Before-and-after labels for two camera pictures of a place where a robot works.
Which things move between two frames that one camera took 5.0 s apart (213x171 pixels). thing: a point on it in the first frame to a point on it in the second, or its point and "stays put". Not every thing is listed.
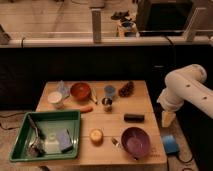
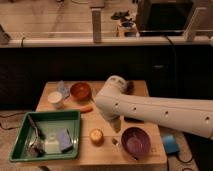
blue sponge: x=64 y=139 stays put
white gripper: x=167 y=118 to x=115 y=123
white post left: x=96 y=25 stays put
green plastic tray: x=48 y=135 stays put
